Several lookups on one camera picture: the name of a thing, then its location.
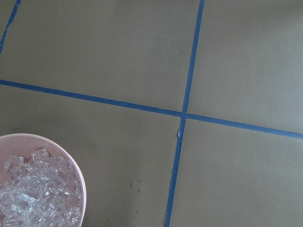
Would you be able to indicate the clear ice cubes pile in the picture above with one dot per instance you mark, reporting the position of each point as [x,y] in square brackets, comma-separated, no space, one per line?
[43,190]

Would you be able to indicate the pink bowl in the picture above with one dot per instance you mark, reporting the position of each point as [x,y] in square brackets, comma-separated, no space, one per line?
[24,144]

